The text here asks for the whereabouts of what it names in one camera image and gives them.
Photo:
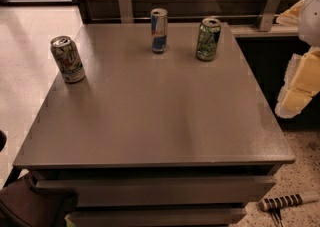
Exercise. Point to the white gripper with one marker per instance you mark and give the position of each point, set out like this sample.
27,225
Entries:
310,21

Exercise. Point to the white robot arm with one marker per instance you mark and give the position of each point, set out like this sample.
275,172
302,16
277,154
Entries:
306,15

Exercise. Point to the green soda can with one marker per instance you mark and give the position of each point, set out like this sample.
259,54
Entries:
208,37

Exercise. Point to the blue silver Red Bull can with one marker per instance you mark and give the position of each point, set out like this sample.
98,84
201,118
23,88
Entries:
159,25

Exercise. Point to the white green 7up can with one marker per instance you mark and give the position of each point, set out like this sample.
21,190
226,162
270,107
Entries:
65,53

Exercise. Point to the striped black white tool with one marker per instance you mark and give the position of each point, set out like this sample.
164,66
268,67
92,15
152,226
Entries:
274,205

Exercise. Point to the grey cabinet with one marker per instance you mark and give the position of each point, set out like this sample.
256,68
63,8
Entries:
141,115

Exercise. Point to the upper grey drawer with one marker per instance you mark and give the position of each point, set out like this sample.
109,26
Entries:
165,191

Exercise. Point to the grey drawer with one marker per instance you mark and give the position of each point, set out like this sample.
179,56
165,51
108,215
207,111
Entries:
165,191
183,217

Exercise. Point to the lower grey drawer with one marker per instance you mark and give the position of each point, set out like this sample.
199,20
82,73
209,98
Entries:
183,217

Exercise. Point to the dark brown chair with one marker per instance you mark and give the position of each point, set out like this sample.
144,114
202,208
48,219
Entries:
22,204

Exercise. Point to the right metal bracket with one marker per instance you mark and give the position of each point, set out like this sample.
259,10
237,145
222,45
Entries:
265,19

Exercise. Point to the metal bracket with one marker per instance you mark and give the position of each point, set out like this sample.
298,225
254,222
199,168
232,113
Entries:
126,11
265,19

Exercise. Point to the left metal bracket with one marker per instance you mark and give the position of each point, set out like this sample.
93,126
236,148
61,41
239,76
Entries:
126,11

